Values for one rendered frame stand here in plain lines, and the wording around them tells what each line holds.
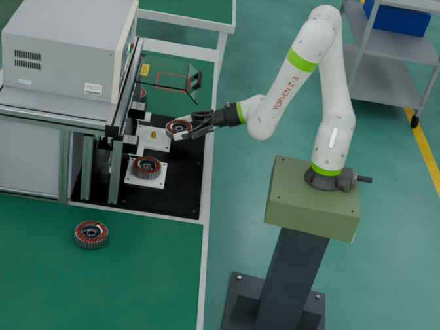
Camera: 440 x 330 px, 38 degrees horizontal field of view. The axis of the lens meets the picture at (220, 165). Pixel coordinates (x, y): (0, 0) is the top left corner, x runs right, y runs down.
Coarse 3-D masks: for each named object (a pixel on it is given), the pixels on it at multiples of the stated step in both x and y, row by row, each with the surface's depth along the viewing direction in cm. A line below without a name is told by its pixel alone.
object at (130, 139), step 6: (126, 138) 237; (132, 138) 238; (138, 138) 239; (126, 144) 235; (132, 144) 235; (138, 144) 240; (126, 150) 236; (132, 150) 236; (138, 150) 239; (108, 156) 239
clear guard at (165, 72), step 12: (144, 60) 258; (156, 60) 260; (168, 60) 261; (180, 60) 263; (156, 72) 252; (168, 72) 253; (180, 72) 255; (192, 72) 261; (156, 84) 244; (168, 84) 246; (180, 84) 247; (192, 84) 254; (192, 96) 248
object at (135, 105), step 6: (132, 102) 258; (138, 102) 259; (132, 108) 254; (138, 108) 255; (144, 108) 256; (132, 114) 255; (138, 114) 255; (144, 114) 255; (150, 114) 261; (144, 120) 257
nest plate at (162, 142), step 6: (138, 126) 270; (144, 126) 270; (150, 126) 271; (138, 132) 266; (144, 132) 267; (150, 132) 268; (156, 132) 268; (162, 132) 269; (144, 138) 263; (150, 138) 264; (156, 138) 265; (162, 138) 266; (168, 138) 266; (144, 144) 260; (150, 144) 261; (156, 144) 262; (162, 144) 262; (168, 144) 263; (156, 150) 260; (162, 150) 260; (168, 150) 260
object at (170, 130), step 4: (176, 120) 265; (180, 120) 266; (184, 120) 266; (168, 124) 263; (172, 124) 263; (176, 124) 265; (180, 124) 265; (184, 124) 264; (188, 124) 264; (168, 128) 261; (172, 128) 264; (176, 128) 262; (180, 128) 264; (184, 128) 265; (188, 128) 261; (168, 132) 259; (172, 132) 259; (176, 132) 258; (168, 136) 261; (172, 136) 260
